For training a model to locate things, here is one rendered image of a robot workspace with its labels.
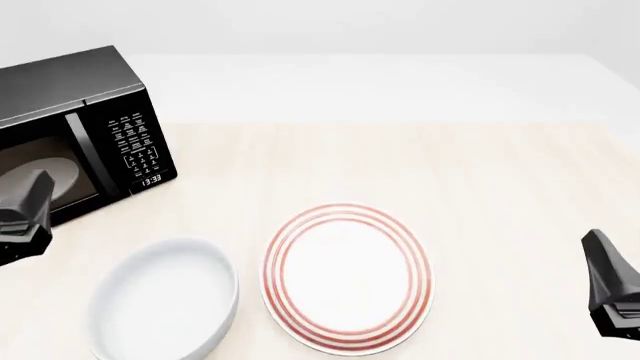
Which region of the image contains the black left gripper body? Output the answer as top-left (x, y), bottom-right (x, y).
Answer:
top-left (0, 216), bottom-right (54, 267)

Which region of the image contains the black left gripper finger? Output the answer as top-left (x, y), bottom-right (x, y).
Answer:
top-left (0, 169), bottom-right (55, 227)

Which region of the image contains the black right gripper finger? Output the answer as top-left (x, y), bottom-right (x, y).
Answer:
top-left (580, 228), bottom-right (640, 312)

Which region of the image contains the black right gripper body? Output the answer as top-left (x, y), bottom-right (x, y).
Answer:
top-left (589, 294), bottom-right (640, 340)

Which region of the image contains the black microwave oven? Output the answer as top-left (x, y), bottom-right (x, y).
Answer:
top-left (0, 45), bottom-right (179, 228)

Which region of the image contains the white plain bowl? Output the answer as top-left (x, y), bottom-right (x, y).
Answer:
top-left (88, 237), bottom-right (240, 360)

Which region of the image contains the white plate with red rings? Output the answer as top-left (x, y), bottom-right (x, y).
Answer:
top-left (259, 202), bottom-right (436, 355)

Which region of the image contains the grey microwave door handle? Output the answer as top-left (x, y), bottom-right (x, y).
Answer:
top-left (63, 111), bottom-right (116, 196)

